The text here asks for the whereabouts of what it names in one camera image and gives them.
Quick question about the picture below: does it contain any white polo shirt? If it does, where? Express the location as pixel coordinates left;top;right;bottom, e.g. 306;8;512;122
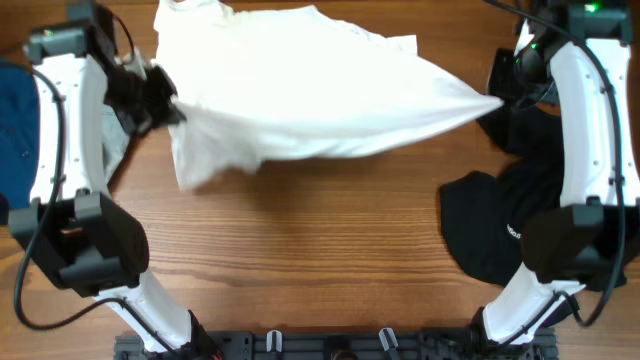
154;1;502;190

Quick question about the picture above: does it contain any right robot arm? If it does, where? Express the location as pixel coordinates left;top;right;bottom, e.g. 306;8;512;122
458;1;639;358

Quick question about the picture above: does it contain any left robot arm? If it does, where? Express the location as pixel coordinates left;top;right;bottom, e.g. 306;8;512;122
8;1;223;359

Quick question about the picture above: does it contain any light grey shirt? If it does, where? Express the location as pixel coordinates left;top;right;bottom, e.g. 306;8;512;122
101;105;130;183

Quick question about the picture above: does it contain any blue shirt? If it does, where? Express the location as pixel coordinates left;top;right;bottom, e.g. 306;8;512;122
1;67;39;210

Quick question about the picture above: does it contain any black shirt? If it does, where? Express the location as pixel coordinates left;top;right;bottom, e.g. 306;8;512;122
438;94;640;326

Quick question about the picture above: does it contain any dark garment under blue shirt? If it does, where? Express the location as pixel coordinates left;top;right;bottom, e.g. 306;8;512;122
0;194;10;226

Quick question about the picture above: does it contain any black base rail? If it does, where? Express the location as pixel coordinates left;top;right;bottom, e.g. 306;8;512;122
113;328;560;360

